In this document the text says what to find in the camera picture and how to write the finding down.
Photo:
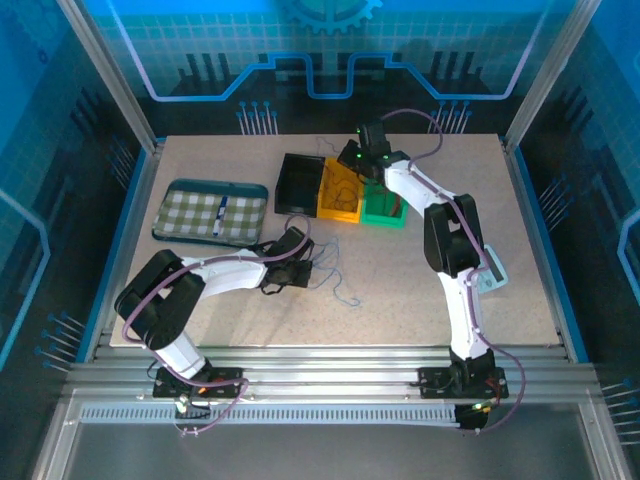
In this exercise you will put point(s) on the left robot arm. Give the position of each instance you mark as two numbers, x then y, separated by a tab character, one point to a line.
230	272

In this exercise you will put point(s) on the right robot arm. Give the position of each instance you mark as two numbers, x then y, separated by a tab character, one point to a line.
415	187

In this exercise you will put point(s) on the green plastic bin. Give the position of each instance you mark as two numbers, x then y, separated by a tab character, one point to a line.
382	220

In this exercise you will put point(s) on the yellow plastic bin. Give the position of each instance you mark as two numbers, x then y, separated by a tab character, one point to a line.
337	212

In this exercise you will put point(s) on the black plastic bin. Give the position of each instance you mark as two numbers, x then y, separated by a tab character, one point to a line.
297	185

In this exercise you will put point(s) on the blue and white pen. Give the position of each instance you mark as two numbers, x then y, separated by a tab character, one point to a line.
220	215

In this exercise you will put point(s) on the checkered green tray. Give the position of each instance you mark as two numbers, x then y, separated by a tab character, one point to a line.
195	212

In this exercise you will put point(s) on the white digital scale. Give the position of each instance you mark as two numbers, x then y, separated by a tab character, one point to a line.
492	275

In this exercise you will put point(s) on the aluminium mounting rail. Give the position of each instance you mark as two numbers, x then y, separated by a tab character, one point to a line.
325	372

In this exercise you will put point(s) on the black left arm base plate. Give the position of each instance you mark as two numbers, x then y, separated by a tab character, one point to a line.
225	382

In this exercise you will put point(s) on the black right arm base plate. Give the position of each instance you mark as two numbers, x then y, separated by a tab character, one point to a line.
435	382

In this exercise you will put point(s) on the aluminium frame post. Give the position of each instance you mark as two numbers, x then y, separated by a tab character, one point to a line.
110	75
550	75

